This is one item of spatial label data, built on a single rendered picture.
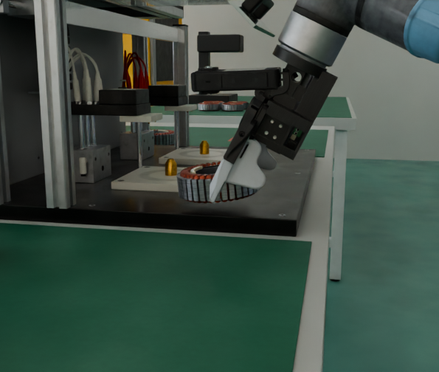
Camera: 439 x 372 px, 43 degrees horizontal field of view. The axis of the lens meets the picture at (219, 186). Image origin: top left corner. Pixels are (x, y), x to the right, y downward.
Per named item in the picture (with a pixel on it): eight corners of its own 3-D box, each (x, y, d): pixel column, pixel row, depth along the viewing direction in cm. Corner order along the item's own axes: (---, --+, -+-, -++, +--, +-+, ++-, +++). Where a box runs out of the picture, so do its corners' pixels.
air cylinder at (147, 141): (154, 154, 122) (154, 129, 121) (143, 160, 115) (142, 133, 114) (132, 154, 123) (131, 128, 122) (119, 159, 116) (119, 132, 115)
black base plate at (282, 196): (315, 158, 131) (316, 148, 131) (296, 237, 70) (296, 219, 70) (125, 152, 141) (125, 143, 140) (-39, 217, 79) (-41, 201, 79)
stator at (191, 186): (266, 182, 80) (264, 157, 80) (254, 203, 70) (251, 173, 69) (192, 186, 83) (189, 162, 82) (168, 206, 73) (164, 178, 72)
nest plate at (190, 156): (246, 155, 122) (246, 149, 122) (233, 166, 108) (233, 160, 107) (178, 153, 125) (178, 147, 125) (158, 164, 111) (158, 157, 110)
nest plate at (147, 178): (224, 175, 99) (224, 168, 99) (205, 193, 84) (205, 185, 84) (142, 172, 102) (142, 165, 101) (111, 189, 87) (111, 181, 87)
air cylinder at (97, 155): (111, 175, 99) (111, 144, 98) (94, 183, 92) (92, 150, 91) (85, 173, 100) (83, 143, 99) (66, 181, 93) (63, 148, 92)
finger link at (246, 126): (234, 160, 67) (268, 100, 69) (223, 154, 67) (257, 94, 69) (232, 171, 71) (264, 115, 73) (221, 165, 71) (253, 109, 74)
